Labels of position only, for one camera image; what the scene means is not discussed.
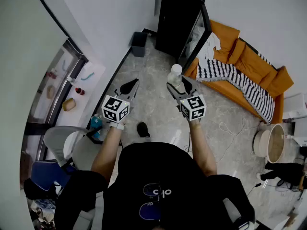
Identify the person's right forearm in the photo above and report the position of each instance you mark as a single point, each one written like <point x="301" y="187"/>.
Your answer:
<point x="201" y="147"/>

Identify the person's black shirt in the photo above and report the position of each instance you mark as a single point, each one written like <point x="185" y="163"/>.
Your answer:
<point x="168" y="171"/>

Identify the grey chair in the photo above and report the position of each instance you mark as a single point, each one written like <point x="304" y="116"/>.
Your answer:
<point x="55" y="140"/>

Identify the blue plastic bottle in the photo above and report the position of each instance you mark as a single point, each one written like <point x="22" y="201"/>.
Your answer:
<point x="96" y="121"/>

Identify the clear plastic bottle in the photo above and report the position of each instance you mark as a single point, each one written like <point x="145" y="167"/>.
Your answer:
<point x="175" y="77"/>

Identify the white wristband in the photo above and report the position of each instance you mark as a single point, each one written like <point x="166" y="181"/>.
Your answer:
<point x="117" y="125"/>

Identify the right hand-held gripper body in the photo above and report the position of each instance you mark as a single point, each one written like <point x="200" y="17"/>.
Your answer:
<point x="194" y="108"/>

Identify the teal curved tool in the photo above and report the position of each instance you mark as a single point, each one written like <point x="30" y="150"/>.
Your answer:
<point x="87" y="77"/>

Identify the dark bottle with red cap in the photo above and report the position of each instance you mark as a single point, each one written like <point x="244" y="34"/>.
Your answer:
<point x="79" y="91"/>

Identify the small white-capped clear bottle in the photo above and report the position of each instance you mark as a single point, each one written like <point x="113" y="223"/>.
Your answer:
<point x="72" y="81"/>

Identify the orange sofa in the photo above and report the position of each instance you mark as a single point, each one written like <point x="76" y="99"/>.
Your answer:
<point x="254" y="63"/>

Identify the dark-rimmed glasses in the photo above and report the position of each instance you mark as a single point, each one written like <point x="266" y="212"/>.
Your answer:
<point x="151" y="210"/>

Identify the white cloth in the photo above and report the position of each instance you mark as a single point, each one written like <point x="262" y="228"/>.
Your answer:
<point x="211" y="44"/>

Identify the person's left forearm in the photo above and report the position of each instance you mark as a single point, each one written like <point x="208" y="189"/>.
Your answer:
<point x="108" y="150"/>

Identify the black white striped blanket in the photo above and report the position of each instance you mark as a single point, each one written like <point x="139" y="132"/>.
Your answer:
<point x="230" y="73"/>

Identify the white shelf unit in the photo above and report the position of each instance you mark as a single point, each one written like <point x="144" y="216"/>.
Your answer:
<point x="295" y="104"/>

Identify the dark grey trash bin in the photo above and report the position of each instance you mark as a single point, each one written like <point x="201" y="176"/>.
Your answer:
<point x="139" y="44"/>

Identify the black mini fridge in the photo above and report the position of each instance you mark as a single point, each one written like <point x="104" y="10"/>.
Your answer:
<point x="175" y="20"/>

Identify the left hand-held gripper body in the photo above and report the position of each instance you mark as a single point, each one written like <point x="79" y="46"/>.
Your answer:
<point x="115" y="108"/>

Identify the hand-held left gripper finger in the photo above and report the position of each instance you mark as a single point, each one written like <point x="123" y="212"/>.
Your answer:
<point x="125" y="88"/>
<point x="134" y="90"/>

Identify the round beige basket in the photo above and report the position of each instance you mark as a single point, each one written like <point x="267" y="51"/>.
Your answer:
<point x="275" y="145"/>

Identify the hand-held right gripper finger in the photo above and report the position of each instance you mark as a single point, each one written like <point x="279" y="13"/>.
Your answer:
<point x="174" y="92"/>
<point x="192" y="86"/>

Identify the blue chair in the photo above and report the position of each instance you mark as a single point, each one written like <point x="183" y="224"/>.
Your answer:
<point x="45" y="174"/>

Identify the black bag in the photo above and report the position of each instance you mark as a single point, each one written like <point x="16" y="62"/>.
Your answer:
<point x="285" y="172"/>

